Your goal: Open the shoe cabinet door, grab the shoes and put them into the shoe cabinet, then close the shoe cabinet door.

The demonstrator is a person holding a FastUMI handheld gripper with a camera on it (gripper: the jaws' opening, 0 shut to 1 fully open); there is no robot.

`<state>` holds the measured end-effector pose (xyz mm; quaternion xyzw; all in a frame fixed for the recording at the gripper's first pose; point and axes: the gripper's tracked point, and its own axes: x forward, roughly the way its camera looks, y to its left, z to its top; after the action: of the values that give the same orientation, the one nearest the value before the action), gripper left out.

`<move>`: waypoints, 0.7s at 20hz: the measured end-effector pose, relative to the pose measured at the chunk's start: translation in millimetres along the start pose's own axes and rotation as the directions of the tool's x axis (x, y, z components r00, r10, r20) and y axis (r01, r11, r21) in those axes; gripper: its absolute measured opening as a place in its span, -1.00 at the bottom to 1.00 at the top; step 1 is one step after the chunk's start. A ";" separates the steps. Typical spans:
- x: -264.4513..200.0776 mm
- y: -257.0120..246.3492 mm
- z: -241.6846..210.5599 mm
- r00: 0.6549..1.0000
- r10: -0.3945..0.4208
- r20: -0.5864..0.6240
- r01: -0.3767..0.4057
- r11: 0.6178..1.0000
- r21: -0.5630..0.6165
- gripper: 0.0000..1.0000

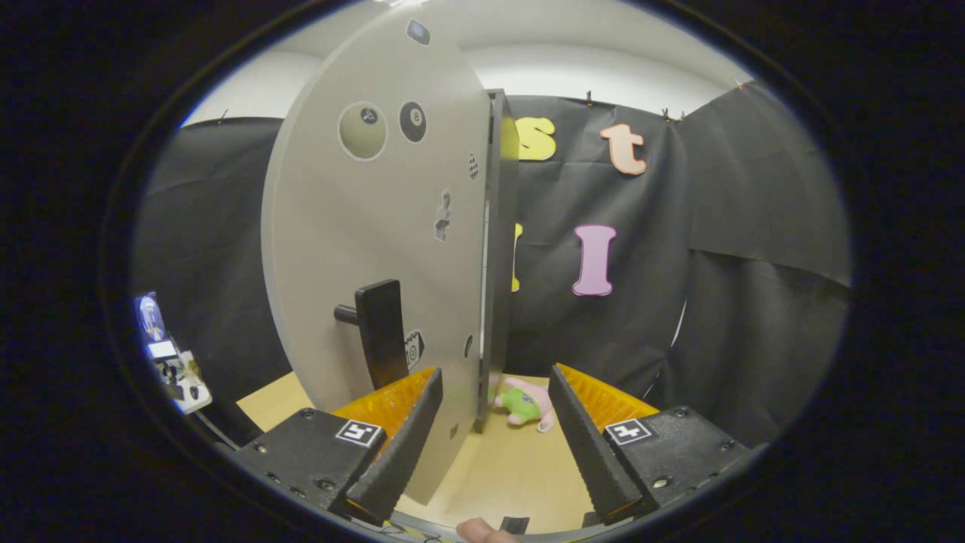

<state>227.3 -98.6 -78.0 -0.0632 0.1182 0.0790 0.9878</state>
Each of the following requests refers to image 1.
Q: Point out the black backdrop cloth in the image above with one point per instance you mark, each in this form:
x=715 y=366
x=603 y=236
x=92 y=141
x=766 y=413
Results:
x=716 y=226

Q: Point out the grey shoe cabinet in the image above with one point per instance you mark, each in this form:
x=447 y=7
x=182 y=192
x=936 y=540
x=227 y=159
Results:
x=499 y=264

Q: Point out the white cluttered desk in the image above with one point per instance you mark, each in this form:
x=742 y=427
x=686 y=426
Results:
x=170 y=362

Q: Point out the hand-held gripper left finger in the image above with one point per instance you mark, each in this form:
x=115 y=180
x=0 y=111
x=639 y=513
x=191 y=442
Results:
x=399 y=452

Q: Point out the small black object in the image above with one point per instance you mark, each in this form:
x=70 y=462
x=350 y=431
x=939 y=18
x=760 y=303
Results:
x=514 y=525

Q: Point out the pink and green plush toy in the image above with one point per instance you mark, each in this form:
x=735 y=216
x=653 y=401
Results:
x=524 y=403

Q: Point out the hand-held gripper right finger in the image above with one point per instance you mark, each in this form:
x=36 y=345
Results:
x=592 y=452

